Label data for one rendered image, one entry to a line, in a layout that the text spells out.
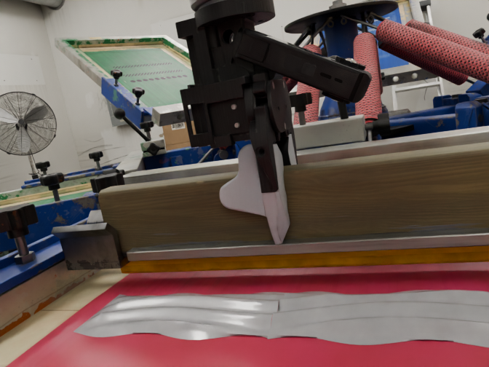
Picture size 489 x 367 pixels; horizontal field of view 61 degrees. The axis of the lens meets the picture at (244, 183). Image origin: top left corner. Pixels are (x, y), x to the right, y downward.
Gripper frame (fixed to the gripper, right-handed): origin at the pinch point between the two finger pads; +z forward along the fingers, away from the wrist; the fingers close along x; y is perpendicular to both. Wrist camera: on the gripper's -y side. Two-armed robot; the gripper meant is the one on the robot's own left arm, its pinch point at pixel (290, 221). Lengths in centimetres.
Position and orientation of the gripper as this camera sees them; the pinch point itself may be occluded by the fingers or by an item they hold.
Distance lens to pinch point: 40.5
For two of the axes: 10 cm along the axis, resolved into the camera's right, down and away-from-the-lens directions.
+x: -3.1, 2.3, -9.2
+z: 1.7, 9.7, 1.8
